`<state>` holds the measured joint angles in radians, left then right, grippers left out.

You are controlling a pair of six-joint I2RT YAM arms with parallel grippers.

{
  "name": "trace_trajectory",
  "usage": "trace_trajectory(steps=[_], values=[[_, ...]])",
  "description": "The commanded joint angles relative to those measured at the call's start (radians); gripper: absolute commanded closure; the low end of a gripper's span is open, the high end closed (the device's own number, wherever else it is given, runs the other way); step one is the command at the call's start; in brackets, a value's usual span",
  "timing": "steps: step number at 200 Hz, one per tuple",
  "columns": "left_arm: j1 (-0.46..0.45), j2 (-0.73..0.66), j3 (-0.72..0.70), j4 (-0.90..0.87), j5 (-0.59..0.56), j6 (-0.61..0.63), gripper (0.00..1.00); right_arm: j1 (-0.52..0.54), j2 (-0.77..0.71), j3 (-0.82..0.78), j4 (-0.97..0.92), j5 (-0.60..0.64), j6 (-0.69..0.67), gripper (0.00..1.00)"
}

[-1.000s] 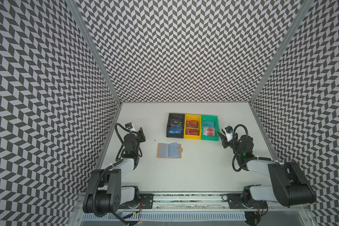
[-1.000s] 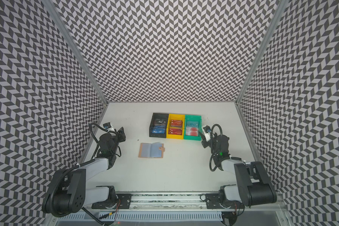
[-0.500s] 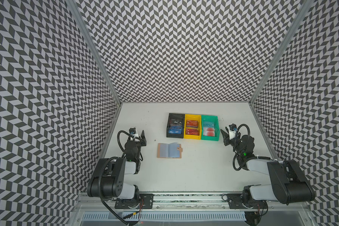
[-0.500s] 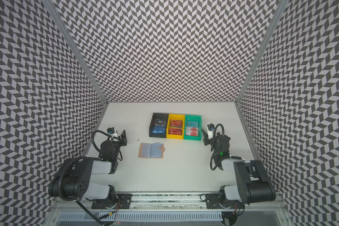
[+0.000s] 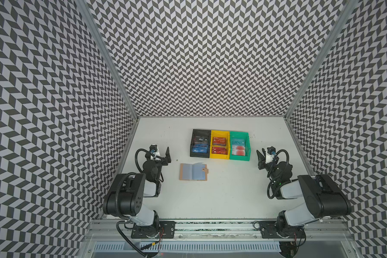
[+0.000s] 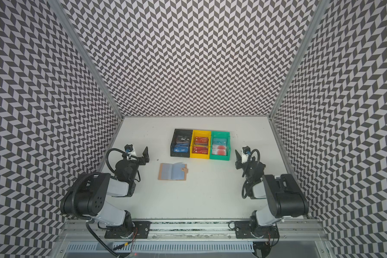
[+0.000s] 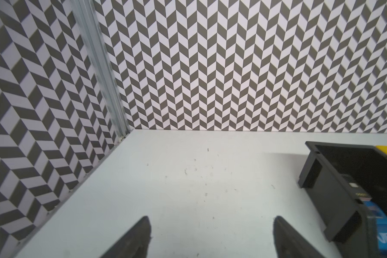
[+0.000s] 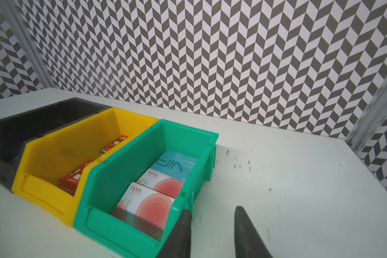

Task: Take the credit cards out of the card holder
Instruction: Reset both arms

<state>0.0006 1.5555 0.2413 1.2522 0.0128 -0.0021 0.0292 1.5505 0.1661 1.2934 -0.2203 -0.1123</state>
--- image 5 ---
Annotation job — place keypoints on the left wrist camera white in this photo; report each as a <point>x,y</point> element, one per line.
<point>154,149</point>

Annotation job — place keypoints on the yellow plastic bin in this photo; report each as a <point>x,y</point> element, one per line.
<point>225,134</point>

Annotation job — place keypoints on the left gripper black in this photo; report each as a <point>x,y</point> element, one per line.
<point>164,159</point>

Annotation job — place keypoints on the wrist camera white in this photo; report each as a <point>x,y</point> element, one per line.
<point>154,149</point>
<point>270,154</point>

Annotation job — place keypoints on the teal card in green bin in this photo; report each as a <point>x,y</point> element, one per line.
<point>238,142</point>

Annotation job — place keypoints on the aluminium mounting rail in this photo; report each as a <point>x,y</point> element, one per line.
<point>227,230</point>

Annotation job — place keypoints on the red VIP credit card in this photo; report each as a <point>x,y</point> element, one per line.
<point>219,141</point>

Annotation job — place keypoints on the blue card in black bin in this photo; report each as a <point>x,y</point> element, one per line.
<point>200,149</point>

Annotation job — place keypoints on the green plastic bin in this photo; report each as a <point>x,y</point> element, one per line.
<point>240,135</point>

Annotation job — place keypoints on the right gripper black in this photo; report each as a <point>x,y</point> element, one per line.
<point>262,161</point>

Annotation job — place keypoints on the tan leather card holder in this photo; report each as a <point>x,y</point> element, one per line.
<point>193,172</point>

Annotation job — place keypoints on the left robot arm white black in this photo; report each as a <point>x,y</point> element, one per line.
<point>125,197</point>

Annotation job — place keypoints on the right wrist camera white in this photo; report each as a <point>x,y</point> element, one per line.
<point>270,154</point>

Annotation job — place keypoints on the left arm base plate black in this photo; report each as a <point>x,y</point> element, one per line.
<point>166,229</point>

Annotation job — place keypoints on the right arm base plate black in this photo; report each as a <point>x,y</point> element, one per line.
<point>274,230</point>

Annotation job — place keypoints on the white red circle card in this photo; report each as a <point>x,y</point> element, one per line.
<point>238,151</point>

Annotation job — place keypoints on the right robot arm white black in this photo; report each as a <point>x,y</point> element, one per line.
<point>322,197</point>

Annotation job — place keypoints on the black plastic bin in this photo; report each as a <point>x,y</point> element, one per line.
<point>200,132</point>

